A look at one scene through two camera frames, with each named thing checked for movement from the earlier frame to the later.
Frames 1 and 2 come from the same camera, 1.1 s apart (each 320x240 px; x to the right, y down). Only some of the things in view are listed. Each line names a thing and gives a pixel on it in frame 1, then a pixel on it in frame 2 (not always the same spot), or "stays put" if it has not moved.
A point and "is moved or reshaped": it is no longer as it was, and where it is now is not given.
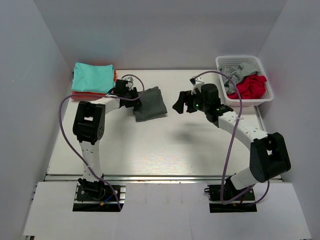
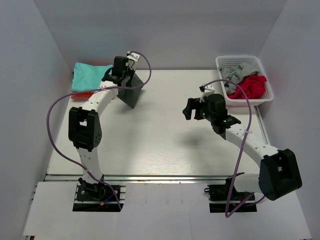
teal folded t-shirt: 87,78 stays put
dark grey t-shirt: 152,104 is moved or reshaped
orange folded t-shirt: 87,98 stays put
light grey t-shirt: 236,73 stays put
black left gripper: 136,101 → 131,71
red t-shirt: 250,87 stays put
